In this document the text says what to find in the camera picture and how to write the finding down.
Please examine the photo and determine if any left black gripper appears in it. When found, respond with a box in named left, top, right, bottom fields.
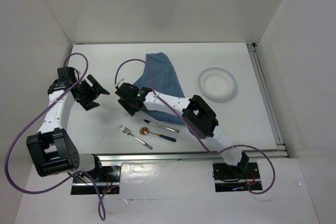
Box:
left=75, top=74, right=109, bottom=111

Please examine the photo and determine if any blue cloth napkin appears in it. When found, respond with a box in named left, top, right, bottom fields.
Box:
left=133, top=52, right=187, bottom=125

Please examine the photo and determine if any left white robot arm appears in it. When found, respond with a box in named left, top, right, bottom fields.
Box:
left=26, top=75, right=110, bottom=177

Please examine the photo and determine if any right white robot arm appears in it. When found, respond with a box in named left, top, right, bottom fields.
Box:
left=115, top=82, right=249, bottom=179

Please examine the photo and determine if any silver fork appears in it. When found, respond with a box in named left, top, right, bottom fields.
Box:
left=119, top=125, right=153, bottom=150

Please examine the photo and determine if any silver table knife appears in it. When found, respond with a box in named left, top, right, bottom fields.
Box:
left=143, top=119, right=180, bottom=133

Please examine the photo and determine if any gold spoon green handle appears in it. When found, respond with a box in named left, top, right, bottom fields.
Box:
left=139, top=127, right=176, bottom=142

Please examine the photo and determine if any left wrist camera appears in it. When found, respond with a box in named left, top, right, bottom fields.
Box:
left=57, top=67, right=79, bottom=83

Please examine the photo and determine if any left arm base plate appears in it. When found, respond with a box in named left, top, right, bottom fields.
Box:
left=70, top=164, right=121, bottom=195

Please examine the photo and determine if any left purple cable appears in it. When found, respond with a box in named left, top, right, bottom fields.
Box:
left=4, top=52, right=116, bottom=221

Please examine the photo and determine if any aluminium front rail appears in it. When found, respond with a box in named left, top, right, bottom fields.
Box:
left=41, top=150, right=289, bottom=164

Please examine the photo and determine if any aluminium rail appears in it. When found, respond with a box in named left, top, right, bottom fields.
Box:
left=246, top=43, right=289, bottom=157
left=41, top=150, right=289, bottom=164

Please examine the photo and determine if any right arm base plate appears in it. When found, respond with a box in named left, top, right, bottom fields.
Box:
left=212, top=161, right=263, bottom=193

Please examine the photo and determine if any aluminium right side rail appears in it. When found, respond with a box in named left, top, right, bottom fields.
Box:
left=246, top=43, right=289, bottom=157

